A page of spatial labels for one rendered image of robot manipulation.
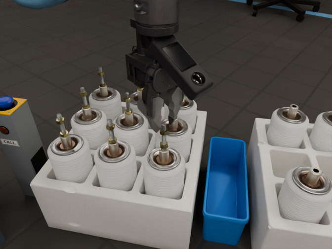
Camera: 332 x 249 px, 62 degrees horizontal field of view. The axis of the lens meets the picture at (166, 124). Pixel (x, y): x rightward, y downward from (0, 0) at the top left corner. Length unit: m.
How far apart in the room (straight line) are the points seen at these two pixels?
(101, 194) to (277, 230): 0.39
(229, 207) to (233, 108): 0.53
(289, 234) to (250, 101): 0.79
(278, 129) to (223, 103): 0.53
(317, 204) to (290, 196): 0.05
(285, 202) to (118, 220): 0.39
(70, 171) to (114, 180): 0.11
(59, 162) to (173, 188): 0.27
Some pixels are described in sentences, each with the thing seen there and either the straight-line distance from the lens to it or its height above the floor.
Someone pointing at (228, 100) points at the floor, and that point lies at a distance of 1.33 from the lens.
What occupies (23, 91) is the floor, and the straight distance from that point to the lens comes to 1.52.
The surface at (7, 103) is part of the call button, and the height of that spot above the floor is 0.33.
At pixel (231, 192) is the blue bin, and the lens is 0.91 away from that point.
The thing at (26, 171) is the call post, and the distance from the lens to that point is 0.88.
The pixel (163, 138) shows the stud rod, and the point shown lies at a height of 0.31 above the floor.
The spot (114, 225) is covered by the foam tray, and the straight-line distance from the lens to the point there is 0.75.
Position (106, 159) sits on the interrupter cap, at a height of 0.25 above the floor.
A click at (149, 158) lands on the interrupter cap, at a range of 0.63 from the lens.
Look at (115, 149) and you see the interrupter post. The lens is 0.64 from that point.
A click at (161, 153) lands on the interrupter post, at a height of 0.28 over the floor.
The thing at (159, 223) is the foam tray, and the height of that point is 0.12.
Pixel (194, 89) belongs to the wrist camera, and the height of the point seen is 0.48.
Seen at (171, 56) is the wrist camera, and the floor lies 0.51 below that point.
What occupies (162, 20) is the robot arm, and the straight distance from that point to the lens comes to 0.44.
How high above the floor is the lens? 0.69
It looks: 37 degrees down
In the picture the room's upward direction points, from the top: straight up
